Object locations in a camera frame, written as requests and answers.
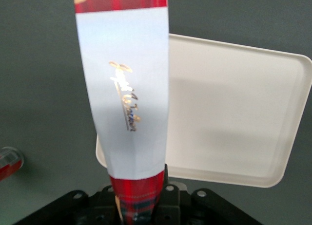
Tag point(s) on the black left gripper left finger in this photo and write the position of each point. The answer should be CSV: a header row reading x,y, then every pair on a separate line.
x,y
107,205

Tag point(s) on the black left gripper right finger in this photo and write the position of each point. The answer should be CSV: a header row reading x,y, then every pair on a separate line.
x,y
170,198

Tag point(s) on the red tartan cookie box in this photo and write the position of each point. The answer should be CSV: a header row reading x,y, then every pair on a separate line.
x,y
124,88

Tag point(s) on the cream plastic tray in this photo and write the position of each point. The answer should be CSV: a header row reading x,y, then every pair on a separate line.
x,y
231,108

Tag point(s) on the red soda bottle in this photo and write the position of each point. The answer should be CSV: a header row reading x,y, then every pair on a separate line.
x,y
9,161

